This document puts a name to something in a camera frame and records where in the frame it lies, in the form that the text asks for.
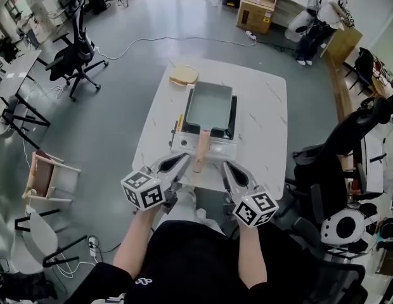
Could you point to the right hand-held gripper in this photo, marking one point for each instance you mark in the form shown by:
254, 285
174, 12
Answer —
255, 209

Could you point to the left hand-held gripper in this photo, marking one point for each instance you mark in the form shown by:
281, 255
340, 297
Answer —
142, 192

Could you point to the portable gas stove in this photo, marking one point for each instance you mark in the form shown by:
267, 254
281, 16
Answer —
222, 147

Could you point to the rectangular pan with wooden handle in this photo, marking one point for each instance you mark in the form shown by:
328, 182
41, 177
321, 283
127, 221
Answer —
209, 104

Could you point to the person's left forearm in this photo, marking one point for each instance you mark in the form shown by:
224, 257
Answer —
136, 242

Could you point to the person's right forearm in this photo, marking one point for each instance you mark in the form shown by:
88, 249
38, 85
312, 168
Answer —
252, 255

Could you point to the person's light trousers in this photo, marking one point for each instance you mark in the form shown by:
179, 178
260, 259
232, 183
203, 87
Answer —
185, 201

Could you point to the white marble table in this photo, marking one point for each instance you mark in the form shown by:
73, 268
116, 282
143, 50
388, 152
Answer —
263, 122

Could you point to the black high-back office chair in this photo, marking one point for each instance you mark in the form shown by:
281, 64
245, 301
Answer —
355, 131
317, 176

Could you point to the person's black shirt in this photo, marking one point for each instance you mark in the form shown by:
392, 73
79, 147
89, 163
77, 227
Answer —
190, 264

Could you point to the white black round shell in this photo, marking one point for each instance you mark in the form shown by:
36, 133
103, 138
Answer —
294, 22
328, 230

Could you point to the white power strip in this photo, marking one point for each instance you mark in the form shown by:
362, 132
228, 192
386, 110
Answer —
92, 249
251, 35

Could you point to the small wooden chair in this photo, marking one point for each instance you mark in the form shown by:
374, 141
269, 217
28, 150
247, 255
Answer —
42, 176

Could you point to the white side desk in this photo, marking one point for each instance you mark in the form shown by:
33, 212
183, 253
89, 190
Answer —
374, 163

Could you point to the grey chair black legs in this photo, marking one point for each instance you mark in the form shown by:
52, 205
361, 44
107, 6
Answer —
3, 130
42, 236

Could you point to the wooden cabinet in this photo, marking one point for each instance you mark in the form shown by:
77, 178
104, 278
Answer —
345, 43

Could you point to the white desk black legs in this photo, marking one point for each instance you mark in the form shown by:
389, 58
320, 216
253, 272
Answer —
19, 71

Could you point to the black backpack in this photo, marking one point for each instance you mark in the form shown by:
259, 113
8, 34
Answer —
25, 287

